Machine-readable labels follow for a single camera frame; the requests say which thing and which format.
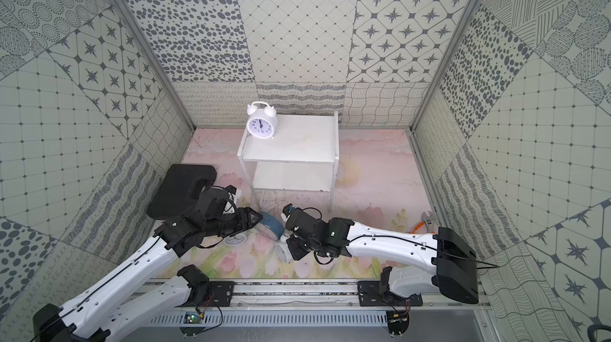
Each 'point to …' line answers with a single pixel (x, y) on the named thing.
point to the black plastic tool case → (180, 189)
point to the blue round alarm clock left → (270, 227)
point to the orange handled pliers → (426, 220)
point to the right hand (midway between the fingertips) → (293, 244)
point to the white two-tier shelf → (302, 156)
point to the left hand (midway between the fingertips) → (262, 222)
